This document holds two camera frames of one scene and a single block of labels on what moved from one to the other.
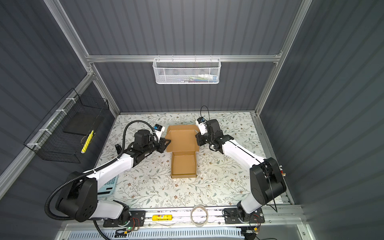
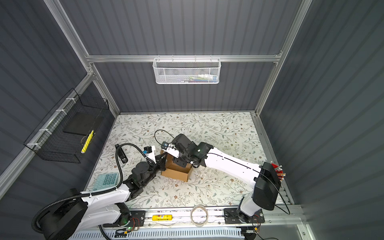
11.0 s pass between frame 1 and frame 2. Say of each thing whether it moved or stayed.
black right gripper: moved
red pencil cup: stayed
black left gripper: moved
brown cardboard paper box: moved
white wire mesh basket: stayed
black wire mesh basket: stayed
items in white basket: stayed
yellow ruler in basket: stayed
